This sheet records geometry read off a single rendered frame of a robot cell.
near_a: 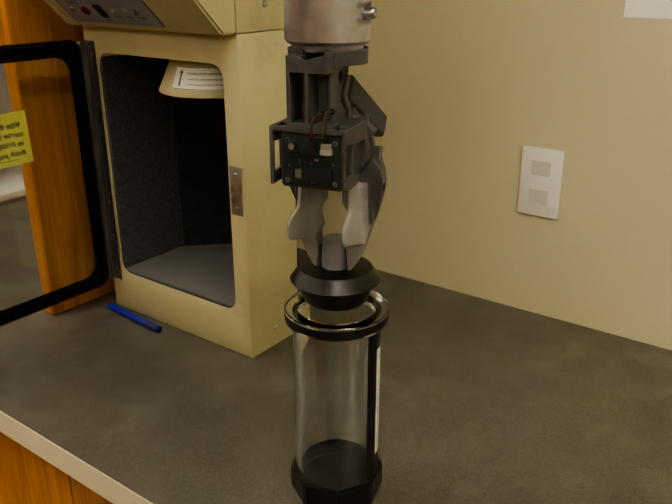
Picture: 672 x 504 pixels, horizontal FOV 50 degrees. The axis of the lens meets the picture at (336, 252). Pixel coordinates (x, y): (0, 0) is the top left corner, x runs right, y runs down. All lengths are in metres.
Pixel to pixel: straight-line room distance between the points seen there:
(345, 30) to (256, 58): 0.39
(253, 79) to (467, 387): 0.52
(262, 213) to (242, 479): 0.38
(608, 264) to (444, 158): 0.33
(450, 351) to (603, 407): 0.24
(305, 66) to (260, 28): 0.39
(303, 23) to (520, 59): 0.65
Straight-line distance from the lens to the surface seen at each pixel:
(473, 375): 1.08
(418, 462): 0.90
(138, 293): 1.26
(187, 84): 1.07
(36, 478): 1.16
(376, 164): 0.67
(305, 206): 0.69
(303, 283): 0.70
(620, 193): 1.20
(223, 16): 0.95
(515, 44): 1.23
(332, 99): 0.62
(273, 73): 1.02
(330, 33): 0.62
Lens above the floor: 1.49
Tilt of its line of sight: 22 degrees down
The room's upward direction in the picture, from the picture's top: straight up
